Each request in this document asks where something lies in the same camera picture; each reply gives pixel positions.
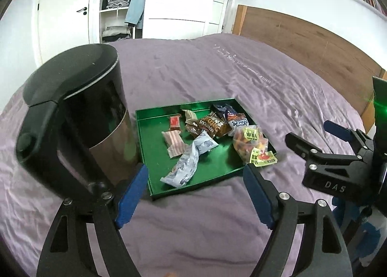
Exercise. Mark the pink striped snack packet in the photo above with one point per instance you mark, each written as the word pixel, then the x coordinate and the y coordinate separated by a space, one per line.
pixel 175 144

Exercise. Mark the black and steel kettle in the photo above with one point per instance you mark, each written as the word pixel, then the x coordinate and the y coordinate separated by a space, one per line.
pixel 90 107

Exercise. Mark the white grey snack packet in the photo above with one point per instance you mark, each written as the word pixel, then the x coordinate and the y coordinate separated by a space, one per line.
pixel 189 162

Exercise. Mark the small beige snack wrapper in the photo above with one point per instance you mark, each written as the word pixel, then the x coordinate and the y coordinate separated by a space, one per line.
pixel 190 114

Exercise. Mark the blue cloth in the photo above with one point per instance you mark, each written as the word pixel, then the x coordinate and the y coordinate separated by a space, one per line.
pixel 359 234

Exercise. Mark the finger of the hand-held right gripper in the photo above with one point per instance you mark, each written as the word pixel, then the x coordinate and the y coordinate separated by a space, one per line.
pixel 337 128
pixel 302 144

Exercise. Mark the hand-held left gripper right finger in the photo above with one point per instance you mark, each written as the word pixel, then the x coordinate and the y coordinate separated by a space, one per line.
pixel 257 195

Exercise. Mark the dark blue snack packet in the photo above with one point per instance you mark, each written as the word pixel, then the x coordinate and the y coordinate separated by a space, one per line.
pixel 223 110

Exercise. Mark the small red snack packet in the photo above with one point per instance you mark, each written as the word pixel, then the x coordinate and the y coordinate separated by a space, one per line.
pixel 174 122

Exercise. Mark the brown snack packet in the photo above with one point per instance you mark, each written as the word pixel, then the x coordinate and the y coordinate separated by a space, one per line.
pixel 208 125

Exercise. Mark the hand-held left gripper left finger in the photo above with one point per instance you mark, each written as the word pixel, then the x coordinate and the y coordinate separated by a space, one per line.
pixel 133 195

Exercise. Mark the green tray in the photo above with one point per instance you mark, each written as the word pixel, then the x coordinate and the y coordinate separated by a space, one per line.
pixel 157 150

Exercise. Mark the wooden headboard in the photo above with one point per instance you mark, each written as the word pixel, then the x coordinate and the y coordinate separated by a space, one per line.
pixel 302 41

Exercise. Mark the clear candy bag yellow label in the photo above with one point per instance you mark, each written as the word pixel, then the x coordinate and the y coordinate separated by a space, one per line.
pixel 264 157
pixel 246 141

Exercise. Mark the white door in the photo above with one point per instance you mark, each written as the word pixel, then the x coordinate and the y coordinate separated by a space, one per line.
pixel 60 8

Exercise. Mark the white folded laundry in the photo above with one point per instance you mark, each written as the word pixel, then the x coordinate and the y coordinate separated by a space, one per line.
pixel 116 32

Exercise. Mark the purple bed sheet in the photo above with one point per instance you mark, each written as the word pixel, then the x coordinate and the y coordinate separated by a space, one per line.
pixel 211 68

